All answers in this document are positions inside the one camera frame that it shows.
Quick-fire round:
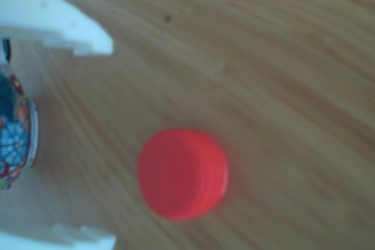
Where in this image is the red bottle cap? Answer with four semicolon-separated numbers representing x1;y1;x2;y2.
137;128;229;222

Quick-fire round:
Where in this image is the black-rimmed patterned enamel cup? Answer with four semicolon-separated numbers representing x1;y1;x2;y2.
0;37;39;191

